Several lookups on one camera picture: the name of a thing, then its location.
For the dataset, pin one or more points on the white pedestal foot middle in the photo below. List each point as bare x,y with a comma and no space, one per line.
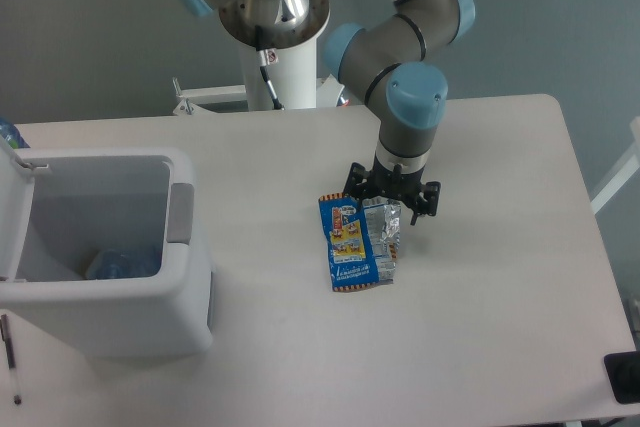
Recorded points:
330,93

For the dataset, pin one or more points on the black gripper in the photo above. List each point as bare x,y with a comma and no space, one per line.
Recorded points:
422,198

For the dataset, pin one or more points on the white trash can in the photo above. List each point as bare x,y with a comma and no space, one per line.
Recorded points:
102,249

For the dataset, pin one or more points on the black white pen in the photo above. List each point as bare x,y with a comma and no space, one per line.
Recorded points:
11,361

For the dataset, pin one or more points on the blue foil snack wrapper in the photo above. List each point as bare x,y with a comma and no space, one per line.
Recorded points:
363,239

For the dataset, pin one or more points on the white pedestal foot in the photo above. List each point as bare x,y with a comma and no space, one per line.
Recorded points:
225,99
330,93

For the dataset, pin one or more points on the crushed clear plastic bottle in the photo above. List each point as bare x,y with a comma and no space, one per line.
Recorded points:
114,264

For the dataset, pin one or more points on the white pedestal foot left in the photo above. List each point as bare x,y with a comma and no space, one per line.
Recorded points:
225,99

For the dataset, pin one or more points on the white frame bar right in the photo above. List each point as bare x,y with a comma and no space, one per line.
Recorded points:
619,174

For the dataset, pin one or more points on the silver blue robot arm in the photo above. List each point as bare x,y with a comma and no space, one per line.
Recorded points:
385,67

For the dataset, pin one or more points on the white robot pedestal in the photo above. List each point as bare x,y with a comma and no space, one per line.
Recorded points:
279,61

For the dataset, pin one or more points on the blue bottle behind bin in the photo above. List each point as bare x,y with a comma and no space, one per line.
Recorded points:
11,134

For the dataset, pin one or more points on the black device at edge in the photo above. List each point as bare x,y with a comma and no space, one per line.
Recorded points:
623,373

